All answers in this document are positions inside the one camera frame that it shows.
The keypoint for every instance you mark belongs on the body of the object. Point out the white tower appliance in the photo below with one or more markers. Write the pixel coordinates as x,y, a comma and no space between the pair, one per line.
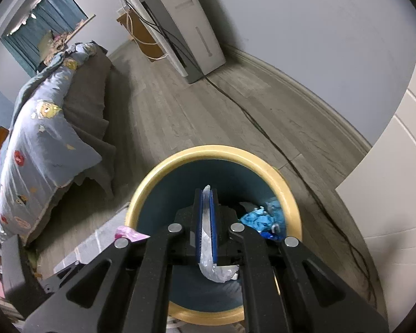
190,20

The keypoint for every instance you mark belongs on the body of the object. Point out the wooden side cabinet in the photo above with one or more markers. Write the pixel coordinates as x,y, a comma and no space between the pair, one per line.
145,34

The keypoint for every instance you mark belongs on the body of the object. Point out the pink packet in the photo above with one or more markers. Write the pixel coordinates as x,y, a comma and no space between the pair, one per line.
130,233

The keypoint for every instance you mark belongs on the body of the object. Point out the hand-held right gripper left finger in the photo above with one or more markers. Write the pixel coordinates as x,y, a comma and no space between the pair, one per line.
199,229

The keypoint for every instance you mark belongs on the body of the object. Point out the blue printed quilt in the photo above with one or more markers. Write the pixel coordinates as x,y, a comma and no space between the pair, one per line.
45,145

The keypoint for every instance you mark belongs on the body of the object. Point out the blue face mask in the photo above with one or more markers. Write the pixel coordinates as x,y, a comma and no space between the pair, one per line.
260,218

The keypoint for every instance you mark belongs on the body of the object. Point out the blue curtain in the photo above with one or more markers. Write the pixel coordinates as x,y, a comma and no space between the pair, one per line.
55,10

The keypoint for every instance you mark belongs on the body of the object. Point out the blue snack packet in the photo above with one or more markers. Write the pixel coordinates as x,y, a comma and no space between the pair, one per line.
268,237

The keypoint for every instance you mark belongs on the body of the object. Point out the yellow rimmed blue trash bin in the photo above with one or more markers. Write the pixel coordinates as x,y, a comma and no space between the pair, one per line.
180,180

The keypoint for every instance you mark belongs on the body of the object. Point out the grey bed sheet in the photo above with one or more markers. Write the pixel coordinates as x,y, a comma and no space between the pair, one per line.
90,86

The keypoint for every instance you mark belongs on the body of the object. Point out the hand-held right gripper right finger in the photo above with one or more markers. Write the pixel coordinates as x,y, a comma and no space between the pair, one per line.
215,229

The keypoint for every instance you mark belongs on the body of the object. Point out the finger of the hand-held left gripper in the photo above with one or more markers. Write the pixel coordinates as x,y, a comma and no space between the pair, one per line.
67,275

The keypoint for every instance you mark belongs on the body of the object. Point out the white flat appliance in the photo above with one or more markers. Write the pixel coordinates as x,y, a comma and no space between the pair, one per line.
159,38

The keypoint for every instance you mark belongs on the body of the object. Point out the clear plastic wrapper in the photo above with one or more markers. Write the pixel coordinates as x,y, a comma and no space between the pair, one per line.
215,272

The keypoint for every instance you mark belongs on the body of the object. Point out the white door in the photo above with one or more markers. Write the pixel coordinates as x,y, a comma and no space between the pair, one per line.
395,197

